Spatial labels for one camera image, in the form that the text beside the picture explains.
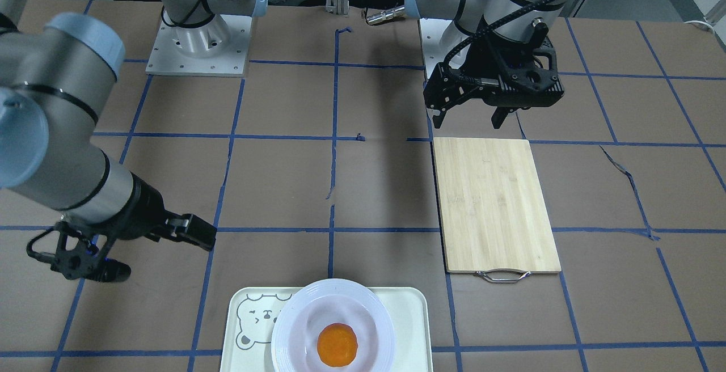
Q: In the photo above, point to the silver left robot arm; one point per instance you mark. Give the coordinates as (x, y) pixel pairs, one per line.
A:
(511, 19)

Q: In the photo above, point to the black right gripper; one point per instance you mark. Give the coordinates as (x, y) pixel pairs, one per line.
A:
(140, 211)

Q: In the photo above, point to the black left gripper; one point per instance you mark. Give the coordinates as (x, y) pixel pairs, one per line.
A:
(485, 58)

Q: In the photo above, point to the brown paper table mat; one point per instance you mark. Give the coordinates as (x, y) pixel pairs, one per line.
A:
(317, 163)

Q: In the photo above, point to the bamboo cutting board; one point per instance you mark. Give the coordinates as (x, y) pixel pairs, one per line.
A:
(491, 207)

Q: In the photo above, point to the orange fruit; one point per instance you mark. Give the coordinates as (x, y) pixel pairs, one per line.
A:
(337, 345)

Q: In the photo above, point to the cream bear tray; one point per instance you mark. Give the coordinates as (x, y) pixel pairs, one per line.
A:
(250, 343)

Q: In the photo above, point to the white round plate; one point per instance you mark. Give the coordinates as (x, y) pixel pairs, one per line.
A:
(322, 303)

